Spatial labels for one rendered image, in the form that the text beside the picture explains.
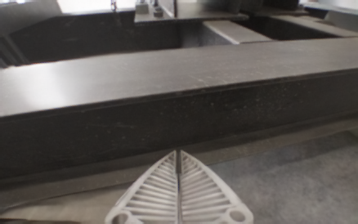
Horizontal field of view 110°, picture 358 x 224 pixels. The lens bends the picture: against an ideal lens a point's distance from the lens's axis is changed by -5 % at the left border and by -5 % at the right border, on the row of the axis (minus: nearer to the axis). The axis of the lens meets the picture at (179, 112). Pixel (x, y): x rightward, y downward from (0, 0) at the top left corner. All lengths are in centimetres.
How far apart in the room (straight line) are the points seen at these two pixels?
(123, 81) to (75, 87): 6
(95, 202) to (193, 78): 43
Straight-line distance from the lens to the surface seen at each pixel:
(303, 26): 68
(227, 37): 40
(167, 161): 16
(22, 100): 25
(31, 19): 87
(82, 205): 54
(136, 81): 20
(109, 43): 105
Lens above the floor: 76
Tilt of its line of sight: 44 degrees down
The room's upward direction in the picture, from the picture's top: 1 degrees counter-clockwise
